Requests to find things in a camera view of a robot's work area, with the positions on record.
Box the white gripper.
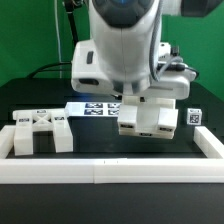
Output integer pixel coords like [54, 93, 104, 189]
[71, 40, 191, 100]

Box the white chair seat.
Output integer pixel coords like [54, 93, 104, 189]
[118, 96, 178, 139]

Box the white chair back frame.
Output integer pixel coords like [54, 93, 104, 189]
[13, 108, 73, 156]

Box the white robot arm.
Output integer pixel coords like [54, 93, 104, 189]
[71, 0, 224, 100]

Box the white tagged cube far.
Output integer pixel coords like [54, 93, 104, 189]
[187, 108, 202, 125]

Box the white U-shaped fence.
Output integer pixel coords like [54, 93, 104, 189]
[0, 125, 224, 184]

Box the white marker base plate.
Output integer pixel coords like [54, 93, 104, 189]
[65, 102, 120, 117]

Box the grey hose cable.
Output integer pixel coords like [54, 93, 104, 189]
[149, 0, 200, 83]

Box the black cable bundle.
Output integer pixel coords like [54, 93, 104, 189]
[26, 0, 84, 79]

